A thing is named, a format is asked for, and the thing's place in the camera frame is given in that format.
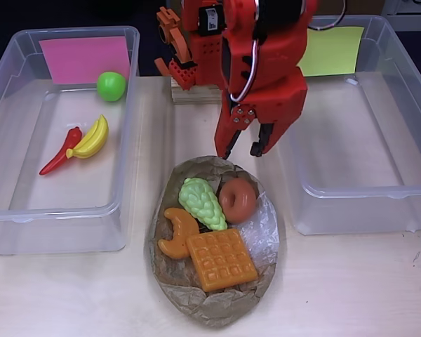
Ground yellow toy banana bunch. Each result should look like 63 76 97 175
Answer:
65 114 110 161

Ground green toy apple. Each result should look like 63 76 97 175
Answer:
96 71 127 103

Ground pink paper label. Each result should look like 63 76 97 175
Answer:
38 36 132 86

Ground clear plastic film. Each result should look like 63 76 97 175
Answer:
238 191 281 270

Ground wooden base block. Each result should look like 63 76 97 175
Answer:
171 75 222 105

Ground orange clamp with ring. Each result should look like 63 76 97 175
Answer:
154 7 197 77

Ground clear plastic bin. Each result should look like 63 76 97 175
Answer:
0 26 141 256
265 14 421 236

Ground orange toy croissant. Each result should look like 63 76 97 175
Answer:
156 206 199 260

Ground orange toy waffle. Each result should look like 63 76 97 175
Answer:
185 227 260 293

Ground white furniture piece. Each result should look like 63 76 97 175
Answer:
382 0 421 17

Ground light green toy grapes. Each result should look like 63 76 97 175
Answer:
178 177 228 232

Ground brown toy donut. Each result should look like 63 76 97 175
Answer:
218 178 258 225

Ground crumpled brown paper bag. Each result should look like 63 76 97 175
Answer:
144 155 288 329

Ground red toy chili pepper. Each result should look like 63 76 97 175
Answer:
38 126 83 176

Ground yellow-green paper label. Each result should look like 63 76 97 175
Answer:
296 26 366 77

